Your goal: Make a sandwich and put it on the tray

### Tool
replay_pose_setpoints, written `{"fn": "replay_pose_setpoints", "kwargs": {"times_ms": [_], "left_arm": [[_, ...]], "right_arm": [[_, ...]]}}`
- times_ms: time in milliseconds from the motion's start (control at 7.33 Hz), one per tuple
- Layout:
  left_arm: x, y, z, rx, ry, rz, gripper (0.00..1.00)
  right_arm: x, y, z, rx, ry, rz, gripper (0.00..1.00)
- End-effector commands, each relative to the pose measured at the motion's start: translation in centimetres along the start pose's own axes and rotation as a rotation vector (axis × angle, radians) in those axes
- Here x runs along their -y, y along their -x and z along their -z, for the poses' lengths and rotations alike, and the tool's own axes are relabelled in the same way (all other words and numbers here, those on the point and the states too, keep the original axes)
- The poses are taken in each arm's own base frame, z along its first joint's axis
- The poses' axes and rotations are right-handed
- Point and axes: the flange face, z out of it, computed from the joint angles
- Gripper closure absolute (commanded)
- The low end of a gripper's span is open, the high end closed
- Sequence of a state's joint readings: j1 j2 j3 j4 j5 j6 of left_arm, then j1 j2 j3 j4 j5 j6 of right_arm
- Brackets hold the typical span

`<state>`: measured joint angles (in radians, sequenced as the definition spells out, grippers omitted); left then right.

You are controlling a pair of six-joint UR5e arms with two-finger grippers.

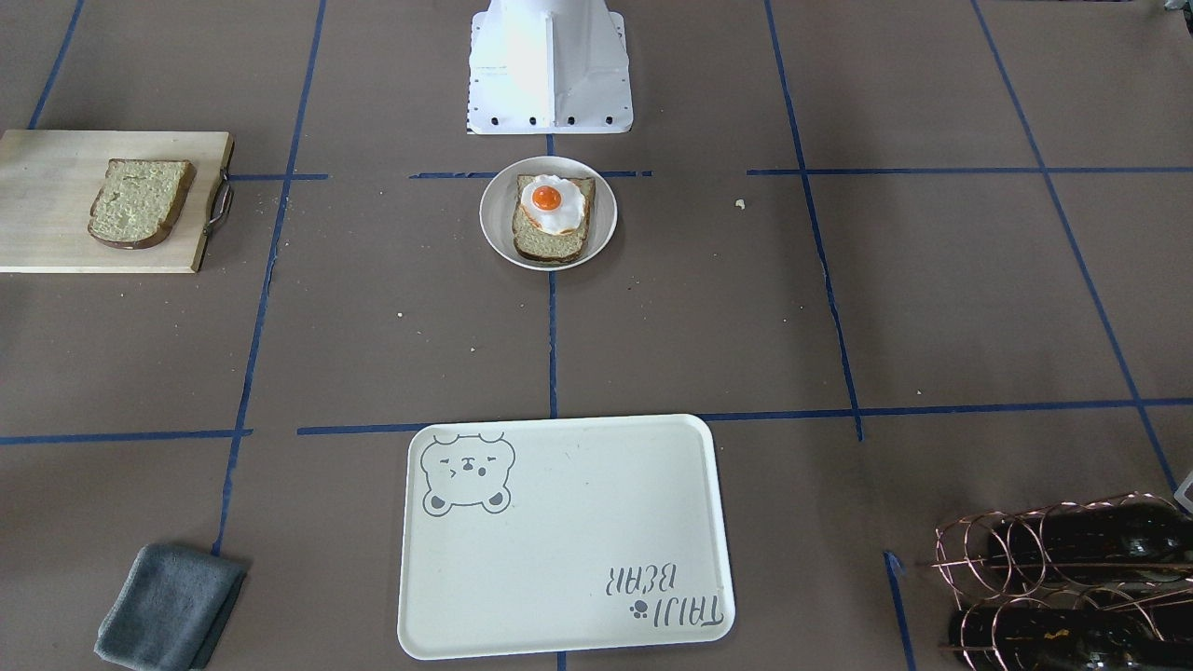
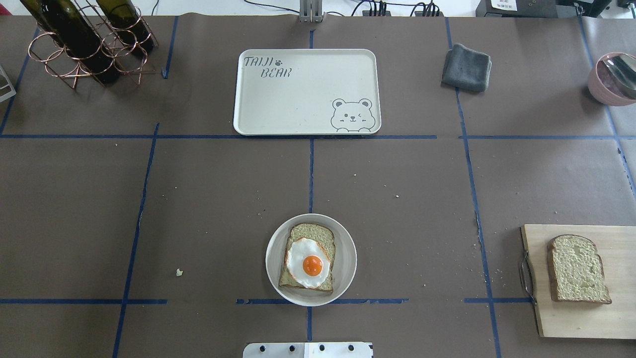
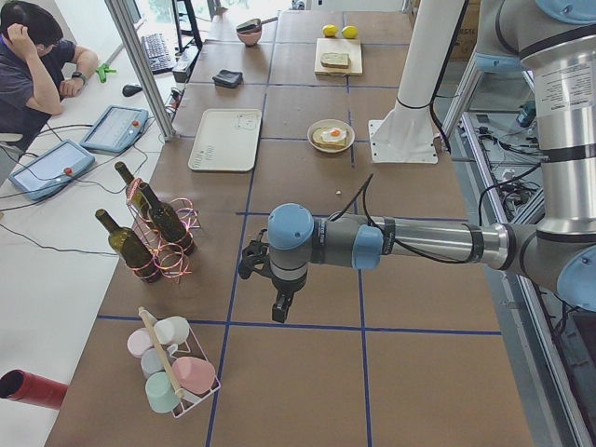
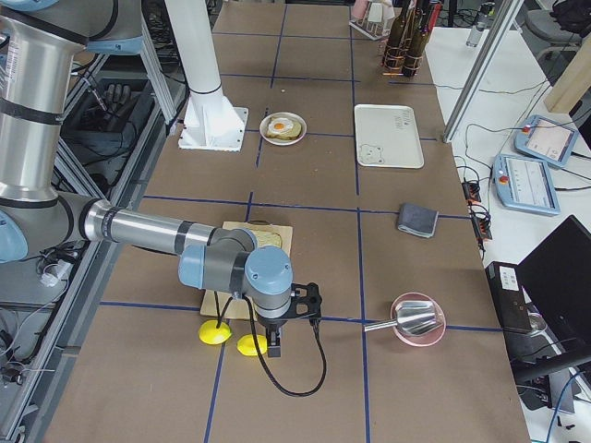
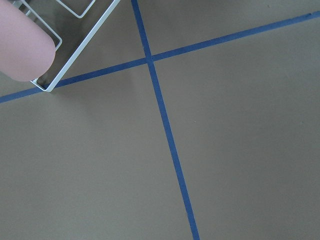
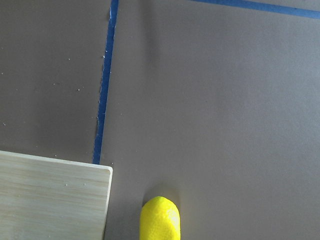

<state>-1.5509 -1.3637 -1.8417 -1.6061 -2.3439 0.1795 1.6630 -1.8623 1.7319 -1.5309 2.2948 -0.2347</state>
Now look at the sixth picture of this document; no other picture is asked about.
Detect light wooden cutting board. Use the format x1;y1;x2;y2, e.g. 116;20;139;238
0;151;113;240

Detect yellow lemon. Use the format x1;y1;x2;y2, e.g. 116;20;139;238
139;196;181;240

